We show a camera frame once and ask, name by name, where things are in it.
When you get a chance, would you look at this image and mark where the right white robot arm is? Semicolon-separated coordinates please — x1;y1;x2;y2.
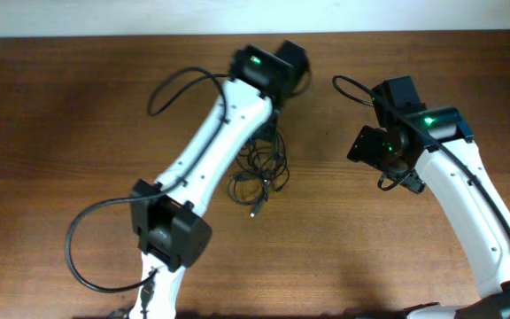
347;76;510;318

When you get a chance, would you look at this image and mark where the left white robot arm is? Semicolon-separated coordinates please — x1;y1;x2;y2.
128;41;310;318

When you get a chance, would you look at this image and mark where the black USB cable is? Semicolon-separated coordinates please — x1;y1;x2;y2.
227;128;290;218

